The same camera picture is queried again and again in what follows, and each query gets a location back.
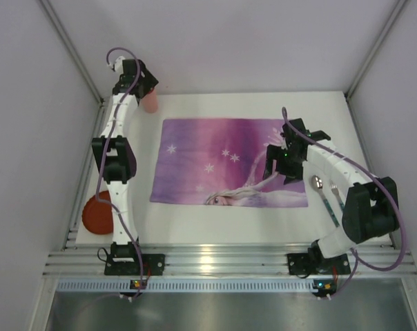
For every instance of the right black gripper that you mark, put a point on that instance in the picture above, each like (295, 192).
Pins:
(273, 158)

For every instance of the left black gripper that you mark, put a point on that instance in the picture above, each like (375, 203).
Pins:
(148, 81)

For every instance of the pink plastic cup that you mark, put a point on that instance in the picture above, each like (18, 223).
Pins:
(150, 102)

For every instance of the spoon with teal handle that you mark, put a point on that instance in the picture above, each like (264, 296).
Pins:
(317, 185)

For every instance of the fork with teal handle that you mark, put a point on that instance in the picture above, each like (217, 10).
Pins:
(335, 191)

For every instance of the purple pink Frozen placemat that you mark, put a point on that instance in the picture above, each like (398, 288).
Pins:
(222, 162)

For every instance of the red round plate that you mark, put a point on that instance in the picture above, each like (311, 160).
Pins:
(97, 217)

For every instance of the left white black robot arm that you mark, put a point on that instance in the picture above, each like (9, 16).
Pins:
(114, 157)

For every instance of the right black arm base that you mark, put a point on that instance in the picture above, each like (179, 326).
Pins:
(305, 264)

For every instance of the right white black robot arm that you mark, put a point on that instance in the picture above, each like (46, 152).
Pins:
(369, 203)

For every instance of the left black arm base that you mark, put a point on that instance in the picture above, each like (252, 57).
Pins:
(134, 263)

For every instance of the aluminium rail frame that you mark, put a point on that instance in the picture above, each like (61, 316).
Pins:
(223, 261)

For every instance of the perforated cable duct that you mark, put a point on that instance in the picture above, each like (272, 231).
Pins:
(195, 285)

